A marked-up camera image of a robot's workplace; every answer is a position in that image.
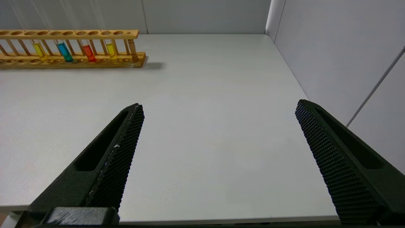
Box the blue pigment test tube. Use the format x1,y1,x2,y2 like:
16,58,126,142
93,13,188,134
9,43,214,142
54,40,74,63

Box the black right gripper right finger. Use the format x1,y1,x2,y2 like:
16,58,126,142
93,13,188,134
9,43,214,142
295,99,405,224

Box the yellow pigment test tube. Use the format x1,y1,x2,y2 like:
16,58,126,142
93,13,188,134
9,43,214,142
31,40,50,63
103,40,118,61

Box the red pigment test tube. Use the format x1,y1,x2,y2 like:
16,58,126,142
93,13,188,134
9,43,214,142
79,40,97,63

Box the wooden test tube rack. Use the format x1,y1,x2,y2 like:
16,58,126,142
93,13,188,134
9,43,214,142
0,30,147,69

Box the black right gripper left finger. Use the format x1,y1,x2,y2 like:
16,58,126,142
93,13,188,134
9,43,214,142
28,103,145,212

